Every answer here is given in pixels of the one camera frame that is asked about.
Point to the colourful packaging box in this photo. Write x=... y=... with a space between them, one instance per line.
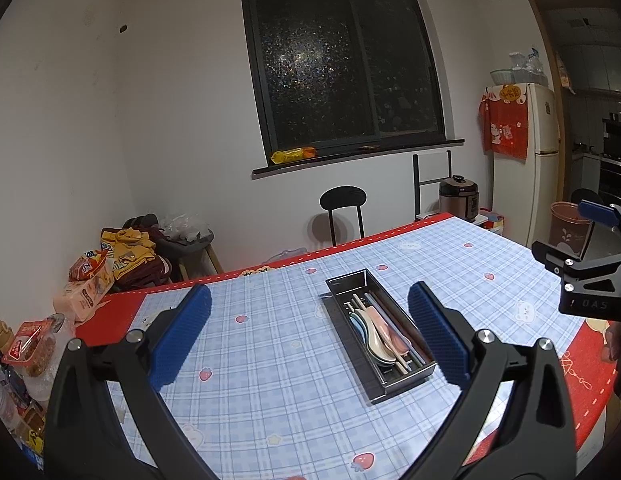
x=490 y=222

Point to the person's right hand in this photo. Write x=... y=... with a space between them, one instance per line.
x=613 y=342

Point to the blue plaid tablecloth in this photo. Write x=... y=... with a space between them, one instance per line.
x=115 y=310

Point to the wooden door frame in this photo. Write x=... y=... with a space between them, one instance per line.
x=540 y=20

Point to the bottle with tan cap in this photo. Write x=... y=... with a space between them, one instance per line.
x=1 y=337

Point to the white fridge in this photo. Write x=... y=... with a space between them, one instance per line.
x=535 y=185

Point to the pink spoon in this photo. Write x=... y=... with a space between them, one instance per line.
x=390 y=342

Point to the pale green bowl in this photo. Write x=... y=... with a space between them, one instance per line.
x=501 y=77

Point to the crumpled clear plastic bags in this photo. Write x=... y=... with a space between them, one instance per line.
x=530 y=67

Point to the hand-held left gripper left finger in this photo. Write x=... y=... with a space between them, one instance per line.
x=183 y=340

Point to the light blue spoon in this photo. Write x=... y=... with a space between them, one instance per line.
x=356 y=321

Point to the yellow snack packet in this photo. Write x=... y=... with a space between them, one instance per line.
x=293 y=155

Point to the brown trash bin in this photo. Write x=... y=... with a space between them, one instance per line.
x=565 y=230

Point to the pile of pastel chopsticks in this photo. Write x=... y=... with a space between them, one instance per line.
x=360 y=302

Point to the black window sill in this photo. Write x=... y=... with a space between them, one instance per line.
x=340 y=160

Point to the clear plastic bag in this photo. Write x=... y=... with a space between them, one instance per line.
x=183 y=225

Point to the black metal frame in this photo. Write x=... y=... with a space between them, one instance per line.
x=415 y=185

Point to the black round-back chair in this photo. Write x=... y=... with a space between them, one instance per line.
x=343 y=199
x=585 y=195

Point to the dark sliding window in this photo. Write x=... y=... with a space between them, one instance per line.
x=315 y=60

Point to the kitchen stove counter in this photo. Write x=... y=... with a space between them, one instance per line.
x=615 y=170

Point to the dark rice cooker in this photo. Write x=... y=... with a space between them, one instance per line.
x=458 y=200

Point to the perforated metal cutlery tray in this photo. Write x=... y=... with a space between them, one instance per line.
x=346 y=285

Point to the red snack bag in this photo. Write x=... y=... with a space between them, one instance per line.
x=88 y=265

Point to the yellow and maroon bag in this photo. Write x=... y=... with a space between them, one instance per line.
x=135 y=255

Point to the red printed cloth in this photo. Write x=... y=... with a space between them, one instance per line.
x=505 y=130

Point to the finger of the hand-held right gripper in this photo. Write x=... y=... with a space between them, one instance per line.
x=598 y=212
x=548 y=252

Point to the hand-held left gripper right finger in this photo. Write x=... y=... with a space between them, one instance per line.
x=438 y=340

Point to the cream spoon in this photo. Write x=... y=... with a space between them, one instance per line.
x=385 y=354

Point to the grey round stool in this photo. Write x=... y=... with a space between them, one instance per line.
x=190 y=242

